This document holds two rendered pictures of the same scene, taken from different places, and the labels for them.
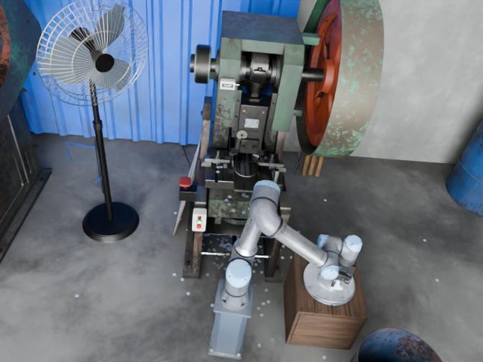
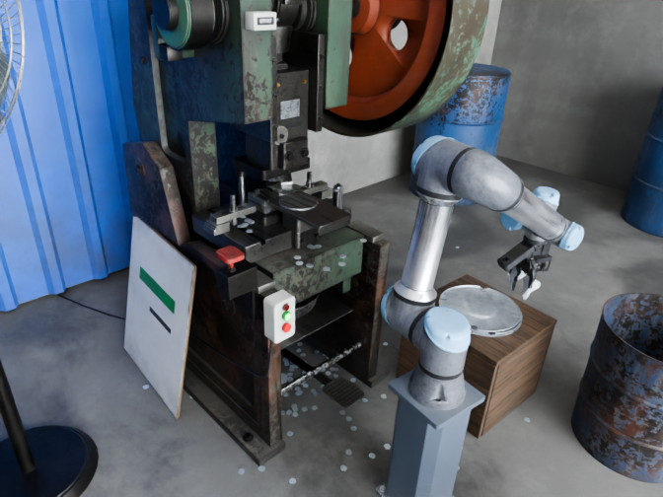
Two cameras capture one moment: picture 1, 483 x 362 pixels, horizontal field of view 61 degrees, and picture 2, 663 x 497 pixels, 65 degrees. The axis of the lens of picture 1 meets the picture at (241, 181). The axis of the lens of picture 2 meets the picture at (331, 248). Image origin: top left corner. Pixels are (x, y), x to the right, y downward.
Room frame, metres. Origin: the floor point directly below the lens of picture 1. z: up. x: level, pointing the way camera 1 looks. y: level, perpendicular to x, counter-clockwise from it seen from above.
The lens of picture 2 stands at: (0.55, 0.84, 1.44)
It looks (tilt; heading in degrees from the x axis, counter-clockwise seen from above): 28 degrees down; 321
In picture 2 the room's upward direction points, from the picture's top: 3 degrees clockwise
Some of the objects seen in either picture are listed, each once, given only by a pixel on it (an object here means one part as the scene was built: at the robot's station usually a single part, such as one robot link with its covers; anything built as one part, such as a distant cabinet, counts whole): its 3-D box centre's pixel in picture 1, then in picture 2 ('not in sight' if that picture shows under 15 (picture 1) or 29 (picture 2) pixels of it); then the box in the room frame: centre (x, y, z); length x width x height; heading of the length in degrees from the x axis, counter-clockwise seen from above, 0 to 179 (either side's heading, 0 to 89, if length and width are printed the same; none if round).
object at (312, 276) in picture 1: (328, 279); (478, 307); (1.45, -0.57, 0.37); 0.29 x 0.29 x 0.01
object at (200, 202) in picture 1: (198, 179); (188, 286); (2.04, 0.28, 0.45); 0.92 x 0.12 x 0.90; 7
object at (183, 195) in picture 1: (187, 200); (238, 294); (1.67, 0.28, 0.62); 0.10 x 0.06 x 0.20; 97
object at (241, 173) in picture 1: (244, 184); (308, 225); (1.76, -0.02, 0.72); 0.25 x 0.14 x 0.14; 7
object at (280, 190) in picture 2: (244, 159); (274, 197); (1.93, 0.00, 0.76); 0.15 x 0.09 x 0.05; 97
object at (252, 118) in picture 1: (251, 123); (280, 114); (1.89, 0.00, 1.04); 0.17 x 0.15 x 0.30; 7
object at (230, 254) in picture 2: (185, 185); (230, 264); (1.66, 0.30, 0.72); 0.07 x 0.06 x 0.08; 7
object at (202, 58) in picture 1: (208, 66); (189, 17); (1.92, 0.25, 1.31); 0.22 x 0.12 x 0.22; 7
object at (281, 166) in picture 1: (272, 161); (311, 185); (1.95, -0.17, 0.76); 0.17 x 0.06 x 0.10; 97
